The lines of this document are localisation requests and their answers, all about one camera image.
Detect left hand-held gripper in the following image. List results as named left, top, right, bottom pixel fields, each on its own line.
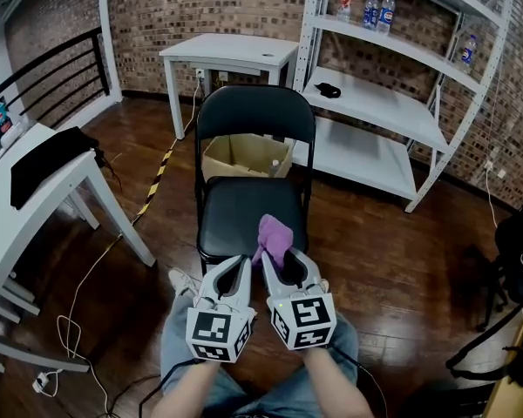
left=186, top=254, right=256, bottom=363

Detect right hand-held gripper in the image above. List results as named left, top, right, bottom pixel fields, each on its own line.
left=260, top=248, right=336, bottom=351

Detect purple cloth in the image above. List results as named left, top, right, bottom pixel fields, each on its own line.
left=251, top=213, right=295, bottom=269

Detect person's left forearm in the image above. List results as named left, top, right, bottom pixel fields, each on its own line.
left=150, top=359, right=221, bottom=418

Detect person's right forearm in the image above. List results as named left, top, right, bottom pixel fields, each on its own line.
left=304, top=347, right=374, bottom=418

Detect person's left white shoe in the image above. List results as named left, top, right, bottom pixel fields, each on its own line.
left=168, top=267, right=200, bottom=298

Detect person's left leg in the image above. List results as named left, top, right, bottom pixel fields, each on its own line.
left=160, top=292, right=254, bottom=418

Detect person's leg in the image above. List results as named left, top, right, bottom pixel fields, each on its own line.
left=248, top=311, right=361, bottom=418
left=160, top=292, right=254, bottom=418

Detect person's right leg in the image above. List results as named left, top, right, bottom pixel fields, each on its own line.
left=248, top=311, right=361, bottom=418

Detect long yellow black floor tape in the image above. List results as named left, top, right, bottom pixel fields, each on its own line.
left=130, top=137, right=180, bottom=228

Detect open cardboard box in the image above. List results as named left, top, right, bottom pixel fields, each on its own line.
left=201, top=132, right=295, bottom=179

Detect black folding chair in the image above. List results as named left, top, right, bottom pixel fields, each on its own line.
left=194, top=84, right=317, bottom=273

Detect white metal shelf rack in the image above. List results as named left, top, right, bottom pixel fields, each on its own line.
left=290, top=0, right=516, bottom=213

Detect white power adapter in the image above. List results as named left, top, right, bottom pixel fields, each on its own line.
left=31, top=371, right=51, bottom=394

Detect black metal stand legs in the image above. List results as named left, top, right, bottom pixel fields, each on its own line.
left=445, top=298, right=523, bottom=382

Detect black fabric bag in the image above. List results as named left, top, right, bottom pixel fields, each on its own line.
left=10, top=126, right=100, bottom=211

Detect white desk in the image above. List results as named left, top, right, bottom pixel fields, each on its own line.
left=0, top=122, right=157, bottom=374

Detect black backpack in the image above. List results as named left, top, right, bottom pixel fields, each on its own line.
left=494, top=185, right=523, bottom=304

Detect small white table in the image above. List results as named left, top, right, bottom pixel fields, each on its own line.
left=159, top=32, right=301, bottom=141

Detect wooden board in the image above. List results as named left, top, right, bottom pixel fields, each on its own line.
left=492, top=302, right=523, bottom=418

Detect black metal railing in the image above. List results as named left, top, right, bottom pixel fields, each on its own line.
left=0, top=27, right=111, bottom=124

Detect white plastic device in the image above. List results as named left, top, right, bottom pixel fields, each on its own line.
left=0, top=119, right=25, bottom=149

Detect white steel column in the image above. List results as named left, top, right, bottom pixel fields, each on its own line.
left=97, top=0, right=124, bottom=104

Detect blue label plastic bottle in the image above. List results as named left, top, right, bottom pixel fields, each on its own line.
left=459, top=34, right=479, bottom=76
left=362, top=0, right=381, bottom=30
left=376, top=0, right=397, bottom=37

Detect red label plastic bottle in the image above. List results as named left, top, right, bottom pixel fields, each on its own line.
left=336, top=0, right=357, bottom=24

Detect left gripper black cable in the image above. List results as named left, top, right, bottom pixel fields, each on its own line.
left=139, top=357, right=200, bottom=418

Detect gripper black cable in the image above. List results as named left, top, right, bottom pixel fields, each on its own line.
left=330, top=346, right=387, bottom=418
left=139, top=357, right=200, bottom=418

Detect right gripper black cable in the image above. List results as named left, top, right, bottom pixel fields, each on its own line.
left=330, top=346, right=387, bottom=418

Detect long white floor cable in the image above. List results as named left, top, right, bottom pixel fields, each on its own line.
left=56, top=76, right=201, bottom=415

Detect black cord bundle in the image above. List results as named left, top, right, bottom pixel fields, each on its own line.
left=93, top=145, right=123, bottom=193

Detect black strap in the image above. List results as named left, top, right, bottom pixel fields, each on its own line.
left=313, top=82, right=343, bottom=99

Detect thin white wall cable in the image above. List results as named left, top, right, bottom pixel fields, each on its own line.
left=486, top=167, right=500, bottom=228

